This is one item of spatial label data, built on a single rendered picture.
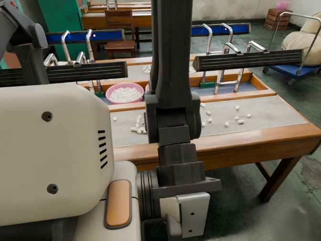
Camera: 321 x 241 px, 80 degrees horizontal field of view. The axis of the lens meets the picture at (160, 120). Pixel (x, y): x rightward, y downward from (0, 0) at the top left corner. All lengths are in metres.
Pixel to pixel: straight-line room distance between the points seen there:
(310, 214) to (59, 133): 1.91
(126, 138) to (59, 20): 2.99
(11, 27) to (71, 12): 3.08
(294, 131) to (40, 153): 1.22
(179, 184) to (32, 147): 0.21
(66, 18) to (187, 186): 3.60
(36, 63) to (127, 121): 0.63
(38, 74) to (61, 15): 3.10
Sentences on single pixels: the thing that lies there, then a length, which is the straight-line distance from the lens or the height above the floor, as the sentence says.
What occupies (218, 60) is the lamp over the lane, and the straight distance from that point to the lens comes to 1.08.
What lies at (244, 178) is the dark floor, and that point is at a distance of 1.92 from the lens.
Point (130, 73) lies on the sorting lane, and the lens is 1.70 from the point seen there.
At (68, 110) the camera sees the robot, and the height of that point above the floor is 1.37.
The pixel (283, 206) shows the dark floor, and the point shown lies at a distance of 1.91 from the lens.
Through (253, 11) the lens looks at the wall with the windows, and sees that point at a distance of 7.01.
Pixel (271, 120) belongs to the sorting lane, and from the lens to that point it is 1.34.
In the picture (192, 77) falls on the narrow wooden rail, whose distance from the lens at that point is 1.59.
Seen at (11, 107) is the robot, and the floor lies 1.38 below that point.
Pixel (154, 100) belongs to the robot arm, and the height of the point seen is 1.30.
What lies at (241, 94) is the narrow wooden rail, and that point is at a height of 0.76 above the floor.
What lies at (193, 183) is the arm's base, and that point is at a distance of 0.33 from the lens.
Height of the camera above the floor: 1.49
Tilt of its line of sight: 40 degrees down
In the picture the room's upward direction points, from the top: straight up
